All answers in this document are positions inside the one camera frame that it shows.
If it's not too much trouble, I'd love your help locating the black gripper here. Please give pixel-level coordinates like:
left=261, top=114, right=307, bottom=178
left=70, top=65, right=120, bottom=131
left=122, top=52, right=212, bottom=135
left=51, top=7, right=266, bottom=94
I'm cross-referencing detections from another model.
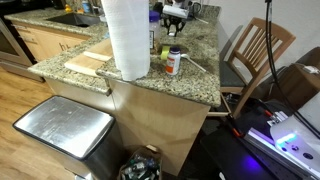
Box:
left=163, top=14, right=188, bottom=35

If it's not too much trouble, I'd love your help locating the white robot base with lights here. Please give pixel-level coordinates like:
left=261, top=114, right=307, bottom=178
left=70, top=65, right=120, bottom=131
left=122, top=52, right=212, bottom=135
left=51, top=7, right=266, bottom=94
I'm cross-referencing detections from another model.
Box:
left=244, top=92, right=320, bottom=180

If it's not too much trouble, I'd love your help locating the clear jar with purple lid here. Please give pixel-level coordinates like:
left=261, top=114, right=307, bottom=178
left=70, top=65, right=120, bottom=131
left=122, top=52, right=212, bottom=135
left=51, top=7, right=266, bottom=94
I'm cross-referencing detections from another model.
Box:
left=148, top=10, right=162, bottom=54

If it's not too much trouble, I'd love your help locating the yellow-green tape roll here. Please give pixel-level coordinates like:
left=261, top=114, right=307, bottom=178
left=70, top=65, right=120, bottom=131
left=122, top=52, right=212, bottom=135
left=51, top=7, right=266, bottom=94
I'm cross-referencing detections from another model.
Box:
left=160, top=44, right=172, bottom=62

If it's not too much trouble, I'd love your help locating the white pill bottle orange label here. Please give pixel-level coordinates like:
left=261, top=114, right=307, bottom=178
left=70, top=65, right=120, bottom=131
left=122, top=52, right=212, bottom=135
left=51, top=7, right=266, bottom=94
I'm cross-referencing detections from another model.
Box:
left=165, top=46, right=182, bottom=77

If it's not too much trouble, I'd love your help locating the white plastic spoon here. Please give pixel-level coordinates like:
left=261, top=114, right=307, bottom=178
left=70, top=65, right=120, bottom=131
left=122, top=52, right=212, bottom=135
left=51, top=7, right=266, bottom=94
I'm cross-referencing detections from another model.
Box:
left=180, top=53, right=208, bottom=73

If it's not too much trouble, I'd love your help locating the white paper towel roll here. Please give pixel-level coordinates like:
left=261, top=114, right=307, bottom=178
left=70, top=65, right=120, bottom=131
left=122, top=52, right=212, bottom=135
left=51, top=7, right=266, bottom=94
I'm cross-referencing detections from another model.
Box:
left=100, top=0, right=152, bottom=82

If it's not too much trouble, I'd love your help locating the white plastic knife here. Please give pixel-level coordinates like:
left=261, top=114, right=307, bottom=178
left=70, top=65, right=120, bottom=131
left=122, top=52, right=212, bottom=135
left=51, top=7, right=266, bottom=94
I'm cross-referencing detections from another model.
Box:
left=82, top=50, right=114, bottom=63

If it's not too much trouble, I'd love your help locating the blue dish soap bottle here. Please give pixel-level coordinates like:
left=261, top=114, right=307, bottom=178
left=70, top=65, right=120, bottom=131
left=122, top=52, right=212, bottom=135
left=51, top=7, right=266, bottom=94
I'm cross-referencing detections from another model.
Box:
left=81, top=0, right=93, bottom=14

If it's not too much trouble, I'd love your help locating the wooden chair with dark cushion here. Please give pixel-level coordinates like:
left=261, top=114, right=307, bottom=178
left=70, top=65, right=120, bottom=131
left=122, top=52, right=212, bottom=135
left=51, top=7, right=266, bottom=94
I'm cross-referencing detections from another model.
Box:
left=208, top=17, right=297, bottom=119

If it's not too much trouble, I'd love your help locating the light wood counter cabinet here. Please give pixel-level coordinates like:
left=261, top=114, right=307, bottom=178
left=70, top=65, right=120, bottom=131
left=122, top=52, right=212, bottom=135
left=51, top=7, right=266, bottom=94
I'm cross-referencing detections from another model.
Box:
left=13, top=23, right=212, bottom=177

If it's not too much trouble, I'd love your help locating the light wooden cutting board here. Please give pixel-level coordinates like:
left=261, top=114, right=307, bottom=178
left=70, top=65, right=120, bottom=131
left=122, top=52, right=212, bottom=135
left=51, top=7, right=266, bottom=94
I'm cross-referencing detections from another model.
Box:
left=63, top=38, right=115, bottom=78

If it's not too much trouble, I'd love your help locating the dark kitchen sink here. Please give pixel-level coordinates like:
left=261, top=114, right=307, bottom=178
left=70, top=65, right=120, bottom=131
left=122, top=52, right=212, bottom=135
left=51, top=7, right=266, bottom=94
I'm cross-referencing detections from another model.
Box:
left=45, top=12, right=102, bottom=28

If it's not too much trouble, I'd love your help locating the brown cardboard box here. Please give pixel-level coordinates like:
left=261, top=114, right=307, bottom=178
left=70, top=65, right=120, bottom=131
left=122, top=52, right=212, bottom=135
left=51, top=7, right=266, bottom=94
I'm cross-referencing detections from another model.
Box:
left=269, top=46, right=320, bottom=112

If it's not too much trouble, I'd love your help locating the black robot cart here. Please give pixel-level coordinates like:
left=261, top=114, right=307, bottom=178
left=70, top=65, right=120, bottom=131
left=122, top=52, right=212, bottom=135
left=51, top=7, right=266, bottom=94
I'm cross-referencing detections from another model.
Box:
left=199, top=99, right=301, bottom=180

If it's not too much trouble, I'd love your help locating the black trash bag bin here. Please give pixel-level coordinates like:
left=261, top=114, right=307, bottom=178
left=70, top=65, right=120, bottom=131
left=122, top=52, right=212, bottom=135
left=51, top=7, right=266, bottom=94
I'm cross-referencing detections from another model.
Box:
left=117, top=144, right=164, bottom=180

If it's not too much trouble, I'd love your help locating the white adapter on box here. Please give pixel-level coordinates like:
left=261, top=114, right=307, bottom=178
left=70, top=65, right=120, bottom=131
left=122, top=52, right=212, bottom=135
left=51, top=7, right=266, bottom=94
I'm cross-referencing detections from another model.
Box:
left=302, top=64, right=320, bottom=75

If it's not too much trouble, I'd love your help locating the stainless steel trash can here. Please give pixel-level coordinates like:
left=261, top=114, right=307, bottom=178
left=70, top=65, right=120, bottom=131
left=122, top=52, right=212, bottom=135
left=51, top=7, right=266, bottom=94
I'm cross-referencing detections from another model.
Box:
left=12, top=94, right=126, bottom=180

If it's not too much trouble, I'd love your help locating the stainless steel oven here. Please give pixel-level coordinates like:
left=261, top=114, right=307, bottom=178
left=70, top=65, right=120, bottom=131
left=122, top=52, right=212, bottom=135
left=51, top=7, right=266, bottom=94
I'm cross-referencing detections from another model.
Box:
left=0, top=18, right=38, bottom=68

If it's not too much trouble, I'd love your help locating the thick black hanging cable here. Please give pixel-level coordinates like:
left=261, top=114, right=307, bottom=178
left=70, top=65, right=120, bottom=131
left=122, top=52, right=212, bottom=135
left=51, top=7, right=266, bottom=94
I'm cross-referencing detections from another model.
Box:
left=264, top=0, right=320, bottom=139

